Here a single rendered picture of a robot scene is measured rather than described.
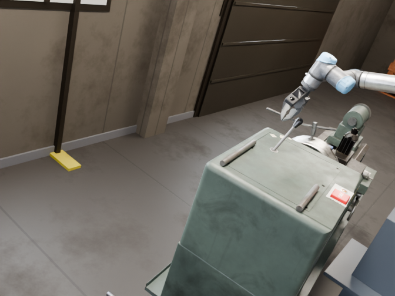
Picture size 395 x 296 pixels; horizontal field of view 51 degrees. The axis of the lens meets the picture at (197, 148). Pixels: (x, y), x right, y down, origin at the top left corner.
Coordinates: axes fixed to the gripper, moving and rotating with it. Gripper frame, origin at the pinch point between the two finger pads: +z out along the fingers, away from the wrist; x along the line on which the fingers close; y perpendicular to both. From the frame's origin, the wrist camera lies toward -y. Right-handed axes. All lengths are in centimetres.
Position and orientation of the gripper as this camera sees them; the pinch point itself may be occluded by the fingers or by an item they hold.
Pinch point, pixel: (283, 118)
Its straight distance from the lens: 197.9
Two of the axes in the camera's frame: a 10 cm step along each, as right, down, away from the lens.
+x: -7.3, -6.3, 2.5
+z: -4.5, 7.3, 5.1
